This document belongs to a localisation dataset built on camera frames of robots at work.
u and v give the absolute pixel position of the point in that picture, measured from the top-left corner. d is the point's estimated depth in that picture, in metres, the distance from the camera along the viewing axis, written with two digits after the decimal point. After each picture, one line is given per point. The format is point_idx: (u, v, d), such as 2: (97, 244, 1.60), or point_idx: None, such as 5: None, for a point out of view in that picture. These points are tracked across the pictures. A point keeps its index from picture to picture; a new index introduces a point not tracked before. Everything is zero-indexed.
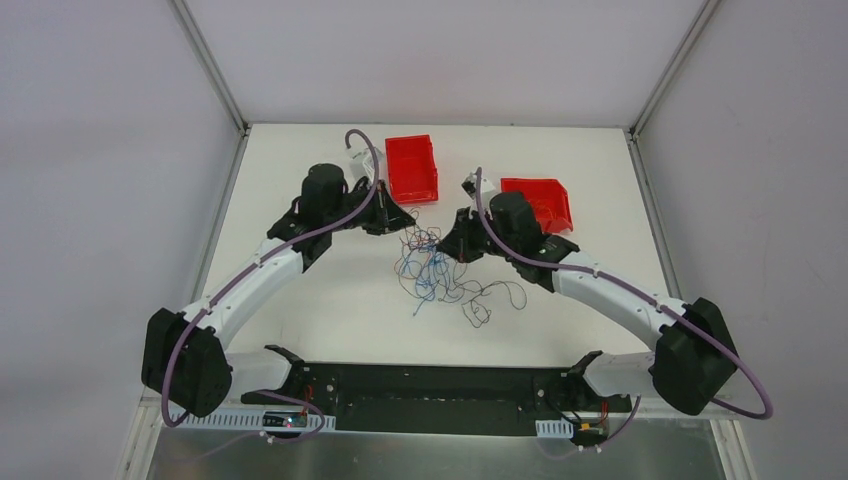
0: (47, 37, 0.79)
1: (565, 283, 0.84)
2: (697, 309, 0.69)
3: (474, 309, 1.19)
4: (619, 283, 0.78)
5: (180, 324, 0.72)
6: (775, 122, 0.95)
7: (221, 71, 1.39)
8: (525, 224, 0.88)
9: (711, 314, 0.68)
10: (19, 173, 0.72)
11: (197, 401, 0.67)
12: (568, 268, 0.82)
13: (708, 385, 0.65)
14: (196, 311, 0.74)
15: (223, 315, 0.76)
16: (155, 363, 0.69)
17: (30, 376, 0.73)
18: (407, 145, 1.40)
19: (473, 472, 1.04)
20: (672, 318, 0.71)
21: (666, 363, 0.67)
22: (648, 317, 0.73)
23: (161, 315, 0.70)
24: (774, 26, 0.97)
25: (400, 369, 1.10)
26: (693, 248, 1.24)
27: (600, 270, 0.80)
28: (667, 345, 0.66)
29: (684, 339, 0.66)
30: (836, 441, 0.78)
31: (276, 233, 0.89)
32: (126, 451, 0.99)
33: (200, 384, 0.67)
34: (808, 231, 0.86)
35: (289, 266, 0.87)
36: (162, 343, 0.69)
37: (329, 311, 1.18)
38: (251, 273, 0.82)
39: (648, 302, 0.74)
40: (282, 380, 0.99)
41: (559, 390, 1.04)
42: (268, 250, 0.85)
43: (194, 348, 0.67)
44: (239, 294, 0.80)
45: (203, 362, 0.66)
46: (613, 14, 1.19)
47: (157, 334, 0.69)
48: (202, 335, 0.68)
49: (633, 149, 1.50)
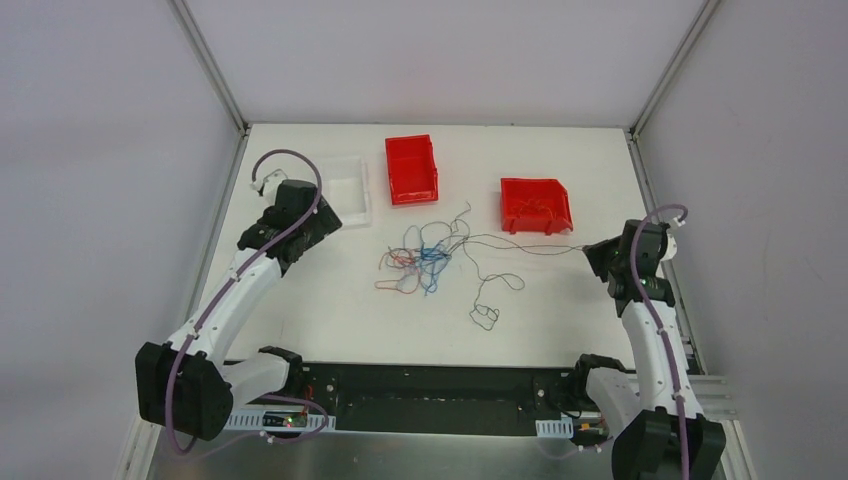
0: (46, 37, 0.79)
1: (634, 318, 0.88)
2: (705, 428, 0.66)
3: (483, 311, 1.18)
4: (668, 350, 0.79)
5: (171, 355, 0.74)
6: (775, 123, 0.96)
7: (221, 72, 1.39)
8: (645, 253, 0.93)
9: (709, 442, 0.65)
10: (17, 172, 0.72)
11: (204, 427, 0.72)
12: (645, 310, 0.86)
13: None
14: (182, 339, 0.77)
15: (211, 337, 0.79)
16: (153, 398, 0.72)
17: (30, 377, 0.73)
18: (407, 145, 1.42)
19: (473, 472, 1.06)
20: (676, 410, 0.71)
21: (633, 434, 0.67)
22: (659, 393, 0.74)
23: (149, 350, 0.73)
24: (774, 27, 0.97)
25: (400, 369, 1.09)
26: (692, 247, 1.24)
27: (665, 331, 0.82)
28: (646, 420, 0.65)
29: (664, 430, 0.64)
30: (835, 441, 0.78)
31: (247, 243, 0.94)
32: (125, 451, 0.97)
33: (204, 409, 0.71)
34: (807, 232, 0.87)
35: (266, 272, 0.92)
36: (154, 378, 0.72)
37: (334, 312, 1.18)
38: (231, 288, 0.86)
39: (672, 383, 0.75)
40: (282, 380, 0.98)
41: (558, 390, 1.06)
42: (242, 263, 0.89)
43: (189, 379, 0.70)
44: (223, 310, 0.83)
45: (200, 389, 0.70)
46: (612, 14, 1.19)
47: (147, 372, 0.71)
48: (194, 362, 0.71)
49: (633, 149, 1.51)
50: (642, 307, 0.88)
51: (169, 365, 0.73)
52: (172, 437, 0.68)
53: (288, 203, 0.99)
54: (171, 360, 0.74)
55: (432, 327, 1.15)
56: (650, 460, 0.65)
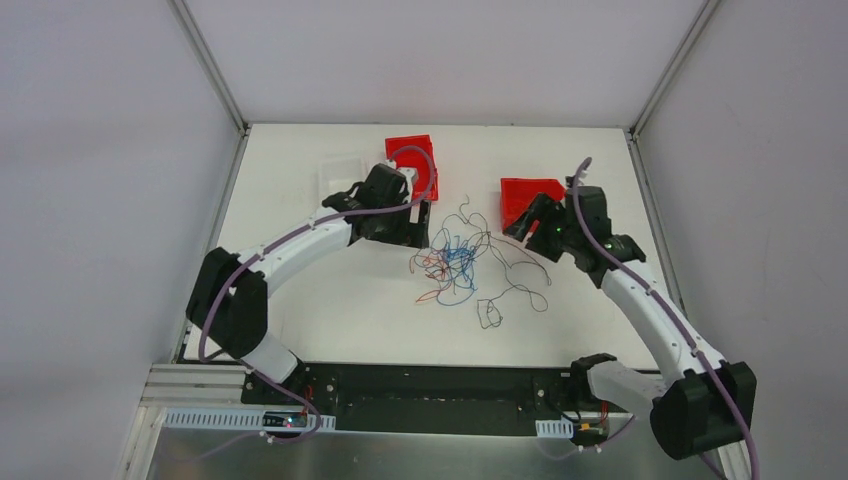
0: (47, 38, 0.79)
1: (615, 286, 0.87)
2: (733, 372, 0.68)
3: (486, 309, 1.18)
4: (668, 310, 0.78)
5: (231, 265, 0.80)
6: (775, 123, 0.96)
7: (221, 72, 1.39)
8: (596, 216, 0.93)
9: (744, 382, 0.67)
10: (17, 172, 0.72)
11: (232, 341, 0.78)
12: (626, 275, 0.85)
13: (704, 443, 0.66)
14: (249, 256, 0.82)
15: (274, 264, 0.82)
16: (203, 298, 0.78)
17: (28, 377, 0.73)
18: (407, 144, 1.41)
19: (473, 472, 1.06)
20: (703, 367, 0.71)
21: (673, 402, 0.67)
22: (680, 356, 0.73)
23: (217, 255, 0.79)
24: (774, 27, 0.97)
25: (400, 370, 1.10)
26: (692, 247, 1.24)
27: (654, 289, 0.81)
28: (685, 389, 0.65)
29: (703, 392, 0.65)
30: (835, 441, 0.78)
31: (330, 204, 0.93)
32: (125, 451, 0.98)
33: (240, 323, 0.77)
34: (807, 232, 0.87)
35: (338, 234, 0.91)
36: (213, 282, 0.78)
37: (337, 311, 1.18)
38: (304, 232, 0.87)
39: (686, 341, 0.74)
40: (285, 374, 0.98)
41: (559, 390, 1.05)
42: (322, 216, 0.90)
43: (241, 291, 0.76)
44: (291, 247, 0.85)
45: (248, 302, 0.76)
46: (613, 14, 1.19)
47: (210, 271, 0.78)
48: (251, 278, 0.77)
49: (633, 149, 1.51)
50: (620, 274, 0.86)
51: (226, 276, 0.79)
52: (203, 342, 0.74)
53: (378, 184, 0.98)
54: (232, 270, 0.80)
55: (433, 326, 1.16)
56: (699, 424, 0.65)
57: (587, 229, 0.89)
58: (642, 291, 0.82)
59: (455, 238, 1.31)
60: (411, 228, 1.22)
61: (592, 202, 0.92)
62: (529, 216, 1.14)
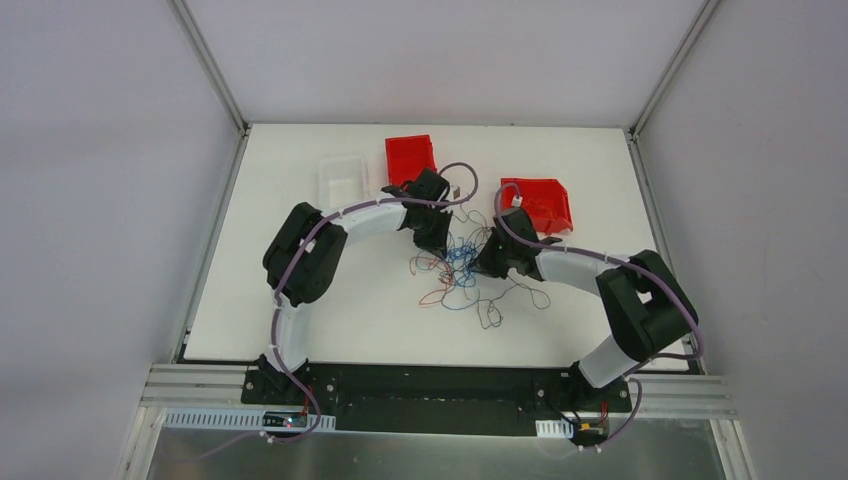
0: (47, 39, 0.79)
1: (548, 265, 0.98)
2: (644, 258, 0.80)
3: (486, 309, 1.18)
4: (579, 252, 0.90)
5: (315, 219, 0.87)
6: (776, 122, 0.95)
7: (221, 71, 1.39)
8: (523, 229, 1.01)
9: (656, 264, 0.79)
10: (16, 173, 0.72)
11: (306, 287, 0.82)
12: (548, 250, 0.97)
13: (655, 327, 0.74)
14: (330, 212, 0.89)
15: (349, 225, 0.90)
16: (284, 245, 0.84)
17: (25, 378, 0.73)
18: (407, 145, 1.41)
19: (473, 472, 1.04)
20: (616, 264, 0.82)
21: (608, 301, 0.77)
22: (597, 268, 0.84)
23: (301, 210, 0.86)
24: (774, 26, 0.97)
25: (400, 370, 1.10)
26: (693, 247, 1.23)
27: (569, 247, 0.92)
28: (608, 283, 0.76)
29: (623, 278, 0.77)
30: (838, 440, 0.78)
31: (389, 191, 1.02)
32: (125, 451, 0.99)
33: (318, 269, 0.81)
34: (808, 231, 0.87)
35: (393, 215, 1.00)
36: (296, 231, 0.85)
37: (338, 311, 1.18)
38: (369, 207, 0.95)
39: (598, 257, 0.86)
40: (294, 364, 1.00)
41: (558, 390, 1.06)
42: (385, 196, 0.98)
43: (324, 239, 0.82)
44: (363, 215, 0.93)
45: (330, 248, 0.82)
46: (612, 14, 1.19)
47: (296, 221, 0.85)
48: (334, 227, 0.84)
49: (633, 149, 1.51)
50: (545, 255, 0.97)
51: (310, 228, 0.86)
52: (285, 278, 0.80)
53: (427, 182, 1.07)
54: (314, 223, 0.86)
55: (433, 326, 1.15)
56: (636, 309, 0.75)
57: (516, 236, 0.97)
58: (563, 254, 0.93)
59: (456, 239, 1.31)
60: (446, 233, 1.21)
61: (516, 217, 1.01)
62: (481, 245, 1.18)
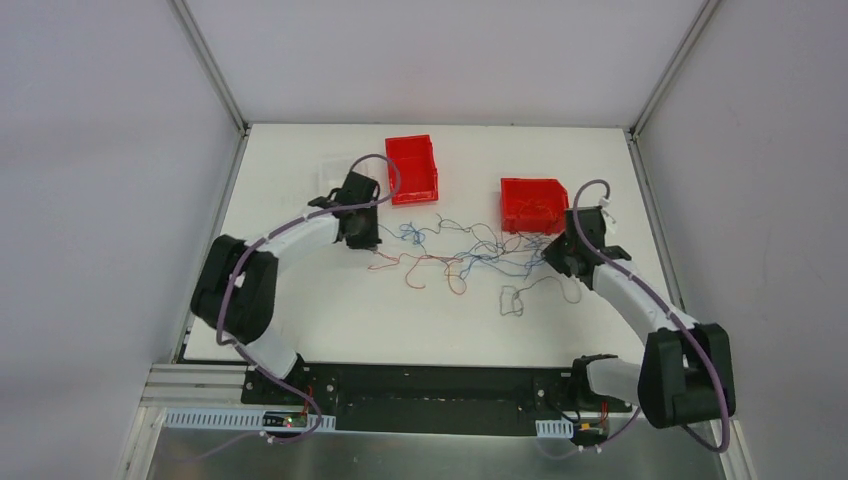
0: (47, 39, 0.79)
1: (605, 280, 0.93)
2: (708, 331, 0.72)
3: (486, 310, 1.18)
4: (644, 287, 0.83)
5: (239, 250, 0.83)
6: (775, 123, 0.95)
7: (221, 71, 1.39)
8: (591, 229, 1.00)
9: (717, 341, 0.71)
10: (17, 173, 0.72)
11: (244, 326, 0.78)
12: (611, 266, 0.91)
13: (687, 405, 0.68)
14: (255, 239, 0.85)
15: (281, 247, 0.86)
16: (211, 286, 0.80)
17: (27, 379, 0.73)
18: (407, 145, 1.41)
19: (473, 472, 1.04)
20: (676, 326, 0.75)
21: (650, 362, 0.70)
22: (655, 319, 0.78)
23: (223, 243, 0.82)
24: (775, 26, 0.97)
25: (400, 369, 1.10)
26: (693, 247, 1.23)
27: (634, 274, 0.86)
28: (658, 343, 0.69)
29: (676, 345, 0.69)
30: (836, 441, 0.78)
31: (317, 204, 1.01)
32: (125, 451, 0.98)
33: (252, 304, 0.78)
34: (808, 232, 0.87)
35: (327, 227, 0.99)
36: (222, 268, 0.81)
37: (338, 311, 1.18)
38: (298, 224, 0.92)
39: (661, 307, 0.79)
40: (287, 368, 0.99)
41: (559, 390, 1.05)
42: (313, 210, 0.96)
43: (252, 272, 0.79)
44: (293, 234, 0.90)
45: (259, 281, 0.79)
46: (612, 14, 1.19)
47: (219, 256, 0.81)
48: (260, 257, 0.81)
49: (633, 149, 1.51)
50: (607, 268, 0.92)
51: (234, 263, 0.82)
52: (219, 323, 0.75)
53: (354, 187, 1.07)
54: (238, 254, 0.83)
55: (433, 327, 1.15)
56: (675, 381, 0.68)
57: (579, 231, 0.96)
58: (625, 278, 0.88)
59: (455, 238, 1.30)
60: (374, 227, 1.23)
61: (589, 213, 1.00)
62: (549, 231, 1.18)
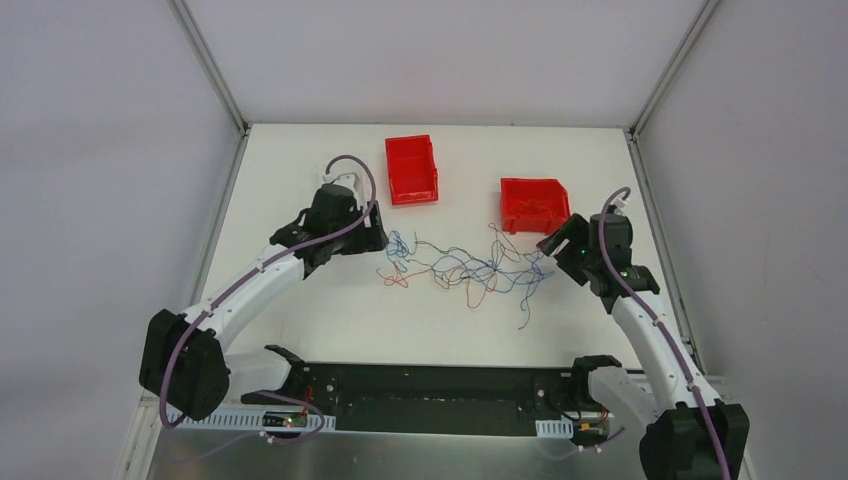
0: (48, 39, 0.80)
1: (624, 313, 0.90)
2: (727, 411, 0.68)
3: (487, 309, 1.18)
4: (668, 340, 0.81)
5: (180, 326, 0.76)
6: (775, 123, 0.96)
7: (220, 71, 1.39)
8: (617, 244, 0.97)
9: (737, 425, 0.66)
10: (18, 171, 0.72)
11: (192, 406, 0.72)
12: (635, 303, 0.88)
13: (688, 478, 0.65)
14: (197, 313, 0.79)
15: (224, 318, 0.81)
16: (154, 366, 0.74)
17: (26, 378, 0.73)
18: (407, 145, 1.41)
19: (473, 472, 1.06)
20: (696, 402, 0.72)
21: (662, 432, 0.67)
22: (675, 386, 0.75)
23: (162, 318, 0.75)
24: (774, 26, 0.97)
25: (400, 370, 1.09)
26: (693, 246, 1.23)
27: (659, 321, 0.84)
28: (673, 421, 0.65)
29: (693, 425, 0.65)
30: (835, 442, 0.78)
31: (278, 240, 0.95)
32: (125, 451, 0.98)
33: (197, 386, 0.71)
34: (807, 233, 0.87)
35: (290, 271, 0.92)
36: (161, 346, 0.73)
37: (336, 311, 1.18)
38: (253, 277, 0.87)
39: (684, 375, 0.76)
40: (281, 380, 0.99)
41: (559, 391, 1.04)
42: (268, 256, 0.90)
43: (194, 351, 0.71)
44: (241, 296, 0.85)
45: (202, 364, 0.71)
46: (611, 14, 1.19)
47: (156, 335, 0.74)
48: (203, 336, 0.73)
49: (634, 149, 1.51)
50: (631, 302, 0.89)
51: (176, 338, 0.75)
52: (162, 409, 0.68)
53: (324, 209, 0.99)
54: (181, 331, 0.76)
55: (433, 326, 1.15)
56: (685, 458, 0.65)
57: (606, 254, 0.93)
58: (649, 321, 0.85)
59: (455, 238, 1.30)
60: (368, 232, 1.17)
61: (618, 230, 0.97)
62: (560, 234, 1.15)
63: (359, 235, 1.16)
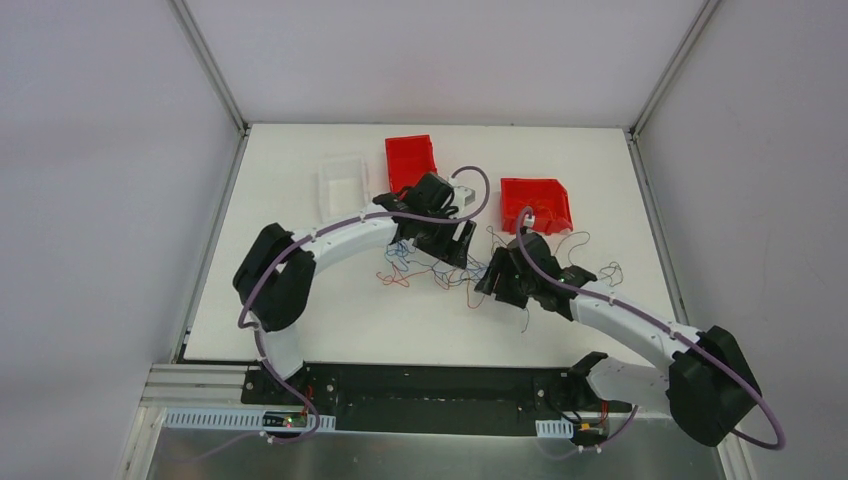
0: (48, 40, 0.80)
1: (583, 311, 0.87)
2: (712, 338, 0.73)
3: (489, 310, 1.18)
4: (635, 310, 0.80)
5: (284, 242, 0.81)
6: (775, 122, 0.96)
7: (220, 71, 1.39)
8: (543, 257, 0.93)
9: (725, 343, 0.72)
10: (18, 169, 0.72)
11: (273, 314, 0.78)
12: (587, 295, 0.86)
13: (726, 415, 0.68)
14: (301, 236, 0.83)
15: (324, 248, 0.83)
16: (252, 269, 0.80)
17: (27, 378, 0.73)
18: (407, 144, 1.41)
19: (474, 472, 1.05)
20: (686, 345, 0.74)
21: (681, 390, 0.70)
22: (661, 343, 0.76)
23: (272, 232, 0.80)
24: (774, 25, 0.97)
25: (400, 370, 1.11)
26: (694, 246, 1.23)
27: (615, 298, 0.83)
28: (681, 371, 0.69)
29: (700, 368, 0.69)
30: (835, 442, 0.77)
31: (381, 202, 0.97)
32: (125, 451, 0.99)
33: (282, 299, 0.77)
34: (807, 230, 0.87)
35: (385, 230, 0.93)
36: (265, 254, 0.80)
37: (335, 310, 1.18)
38: (353, 223, 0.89)
39: (662, 329, 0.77)
40: (291, 370, 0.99)
41: (558, 390, 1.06)
42: (371, 211, 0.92)
43: (291, 267, 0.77)
44: (341, 235, 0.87)
45: (293, 281, 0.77)
46: (611, 14, 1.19)
47: (263, 243, 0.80)
48: (302, 257, 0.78)
49: (634, 148, 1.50)
50: (582, 298, 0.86)
51: (278, 252, 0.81)
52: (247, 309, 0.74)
53: (428, 190, 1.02)
54: (284, 246, 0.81)
55: (434, 326, 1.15)
56: (713, 397, 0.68)
57: (539, 269, 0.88)
58: (608, 305, 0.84)
59: None
60: (451, 245, 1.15)
61: (536, 244, 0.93)
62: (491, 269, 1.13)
63: (442, 241, 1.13)
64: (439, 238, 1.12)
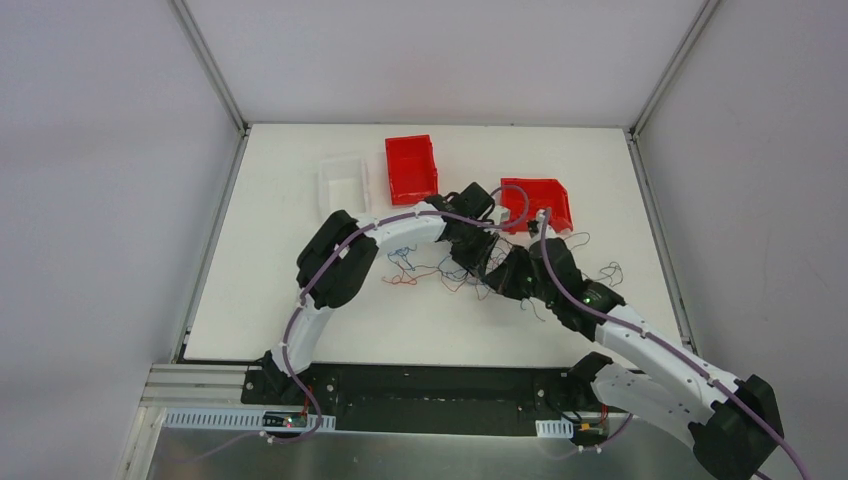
0: (47, 39, 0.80)
1: (609, 339, 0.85)
2: (750, 387, 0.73)
3: (489, 310, 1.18)
4: (673, 351, 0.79)
5: (350, 228, 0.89)
6: (775, 122, 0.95)
7: (220, 70, 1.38)
8: (569, 272, 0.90)
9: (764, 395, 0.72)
10: (18, 169, 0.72)
11: (334, 291, 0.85)
12: (616, 325, 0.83)
13: (751, 461, 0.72)
14: (365, 223, 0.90)
15: (383, 237, 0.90)
16: (318, 249, 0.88)
17: (26, 378, 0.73)
18: (408, 144, 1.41)
19: (473, 472, 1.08)
20: (723, 394, 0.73)
21: (714, 435, 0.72)
22: (700, 390, 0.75)
23: (342, 217, 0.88)
24: (775, 25, 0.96)
25: (400, 369, 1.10)
26: (694, 246, 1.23)
27: (648, 331, 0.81)
28: (721, 423, 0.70)
29: (736, 420, 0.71)
30: (835, 442, 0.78)
31: (431, 201, 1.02)
32: (125, 451, 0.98)
33: (345, 277, 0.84)
34: (808, 231, 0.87)
35: (434, 227, 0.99)
36: (333, 237, 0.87)
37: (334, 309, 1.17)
38: (408, 218, 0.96)
39: (700, 374, 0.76)
40: (301, 362, 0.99)
41: (559, 390, 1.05)
42: (424, 208, 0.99)
43: (355, 249, 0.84)
44: (398, 227, 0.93)
45: (358, 261, 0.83)
46: (612, 14, 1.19)
47: (331, 227, 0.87)
48: (366, 241, 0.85)
49: (633, 148, 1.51)
50: (611, 326, 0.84)
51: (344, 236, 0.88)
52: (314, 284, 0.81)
53: (473, 199, 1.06)
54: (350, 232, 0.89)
55: (435, 326, 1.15)
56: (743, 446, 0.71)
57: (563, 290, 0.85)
58: (639, 337, 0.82)
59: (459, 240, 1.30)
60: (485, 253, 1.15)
61: (562, 261, 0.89)
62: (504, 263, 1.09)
63: (475, 250, 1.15)
64: (473, 247, 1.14)
